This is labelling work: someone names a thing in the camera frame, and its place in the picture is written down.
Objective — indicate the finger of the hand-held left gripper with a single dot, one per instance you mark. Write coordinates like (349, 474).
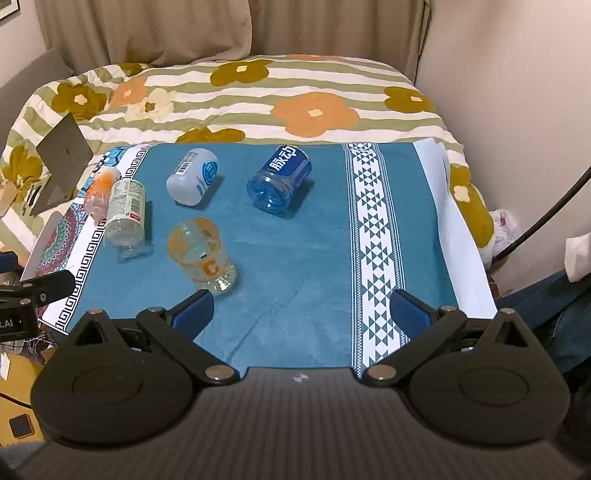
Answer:
(44, 287)

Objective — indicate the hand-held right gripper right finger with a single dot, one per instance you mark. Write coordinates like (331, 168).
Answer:
(408, 314)

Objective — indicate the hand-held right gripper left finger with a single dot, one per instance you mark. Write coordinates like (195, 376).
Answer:
(194, 313)

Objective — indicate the clear cup with orange label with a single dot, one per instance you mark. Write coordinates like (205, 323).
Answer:
(198, 254)

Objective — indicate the blue plastic bottle cup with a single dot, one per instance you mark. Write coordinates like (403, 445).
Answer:
(279, 179)

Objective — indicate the yellow box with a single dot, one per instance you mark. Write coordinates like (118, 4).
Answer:
(18, 383)

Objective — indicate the orange plastic bottle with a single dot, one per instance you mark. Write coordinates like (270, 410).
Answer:
(100, 185)

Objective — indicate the clear bottle white label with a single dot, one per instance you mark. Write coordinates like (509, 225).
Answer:
(124, 203)

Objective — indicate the teal patterned cloth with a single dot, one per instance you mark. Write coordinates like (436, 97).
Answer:
(300, 258)

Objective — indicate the white plastic bag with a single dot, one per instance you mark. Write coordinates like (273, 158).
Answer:
(501, 226)

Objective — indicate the white plastic bottle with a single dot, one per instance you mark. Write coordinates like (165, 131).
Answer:
(191, 177)

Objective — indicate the grey laptop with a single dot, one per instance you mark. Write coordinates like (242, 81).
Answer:
(62, 152)

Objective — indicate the dark blue garment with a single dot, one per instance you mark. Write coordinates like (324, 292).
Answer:
(554, 316)

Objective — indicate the white cloth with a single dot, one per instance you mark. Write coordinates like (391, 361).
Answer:
(579, 258)

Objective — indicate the grey headboard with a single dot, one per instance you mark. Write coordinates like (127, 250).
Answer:
(27, 78)

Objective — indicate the floral striped blanket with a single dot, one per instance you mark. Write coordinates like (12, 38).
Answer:
(277, 92)

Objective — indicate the framed picture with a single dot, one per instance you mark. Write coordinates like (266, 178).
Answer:
(7, 7)

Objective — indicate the beige curtain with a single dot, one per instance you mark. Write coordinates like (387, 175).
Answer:
(323, 27)

